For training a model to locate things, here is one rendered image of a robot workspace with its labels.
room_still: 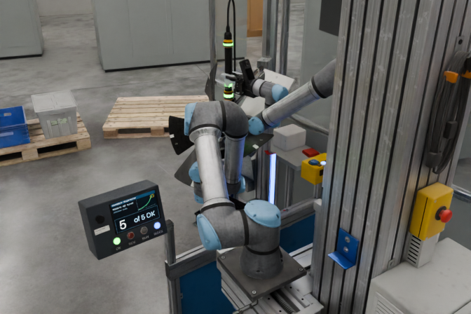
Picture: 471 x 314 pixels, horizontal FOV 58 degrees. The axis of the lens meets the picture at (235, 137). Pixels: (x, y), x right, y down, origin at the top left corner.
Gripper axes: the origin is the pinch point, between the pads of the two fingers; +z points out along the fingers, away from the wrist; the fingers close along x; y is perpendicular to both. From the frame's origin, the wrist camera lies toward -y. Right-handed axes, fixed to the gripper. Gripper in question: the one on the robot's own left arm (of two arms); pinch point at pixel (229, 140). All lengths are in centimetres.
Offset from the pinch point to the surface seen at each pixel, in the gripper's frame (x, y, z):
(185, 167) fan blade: 14.8, 24.5, -1.9
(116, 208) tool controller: -6, 15, -72
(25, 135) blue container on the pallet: 63, 273, 134
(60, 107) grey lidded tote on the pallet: 43, 246, 163
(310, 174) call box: 19.0, -36.9, 6.3
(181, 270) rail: 37, 8, -51
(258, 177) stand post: 44, 1, 45
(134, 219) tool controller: 1, 11, -68
